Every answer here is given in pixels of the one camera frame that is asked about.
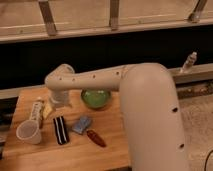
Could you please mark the dark red oblong object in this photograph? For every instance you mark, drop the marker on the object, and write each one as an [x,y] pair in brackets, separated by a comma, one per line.
[96,138]

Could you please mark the black white striped eraser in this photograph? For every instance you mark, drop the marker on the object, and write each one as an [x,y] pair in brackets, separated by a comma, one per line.
[60,130]

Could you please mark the wooden board table top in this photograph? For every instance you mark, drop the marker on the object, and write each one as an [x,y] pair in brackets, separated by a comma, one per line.
[80,154]

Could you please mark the blue sponge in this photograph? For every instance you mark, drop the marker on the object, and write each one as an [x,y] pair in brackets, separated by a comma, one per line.
[82,124]

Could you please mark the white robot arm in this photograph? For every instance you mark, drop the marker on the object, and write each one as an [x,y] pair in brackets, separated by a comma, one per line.
[150,108]

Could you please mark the right metal bracket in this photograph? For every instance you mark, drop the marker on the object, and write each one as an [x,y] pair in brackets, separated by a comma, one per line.
[195,15]

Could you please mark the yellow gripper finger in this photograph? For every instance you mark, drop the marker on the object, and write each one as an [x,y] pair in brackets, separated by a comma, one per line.
[48,109]

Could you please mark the metal bracket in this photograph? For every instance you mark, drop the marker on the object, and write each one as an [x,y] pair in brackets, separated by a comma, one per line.
[114,14]
[47,17]
[195,15]

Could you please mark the green ceramic bowl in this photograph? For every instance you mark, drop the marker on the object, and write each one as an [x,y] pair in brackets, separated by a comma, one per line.
[95,99]

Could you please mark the middle metal bracket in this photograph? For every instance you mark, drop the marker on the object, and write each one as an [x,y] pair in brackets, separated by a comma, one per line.
[114,14]

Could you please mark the white tube bottle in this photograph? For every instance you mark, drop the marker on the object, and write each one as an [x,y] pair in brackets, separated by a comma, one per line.
[37,111]

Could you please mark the white ceramic cup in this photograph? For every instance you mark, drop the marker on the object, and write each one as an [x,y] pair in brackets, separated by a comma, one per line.
[29,132]

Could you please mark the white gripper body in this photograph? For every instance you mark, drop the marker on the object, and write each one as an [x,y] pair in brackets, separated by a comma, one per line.
[59,99]

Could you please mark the small bottle in background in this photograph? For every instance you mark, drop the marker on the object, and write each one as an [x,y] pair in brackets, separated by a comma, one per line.
[191,59]

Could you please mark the left metal bracket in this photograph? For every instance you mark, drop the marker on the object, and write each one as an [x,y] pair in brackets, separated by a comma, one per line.
[47,17]

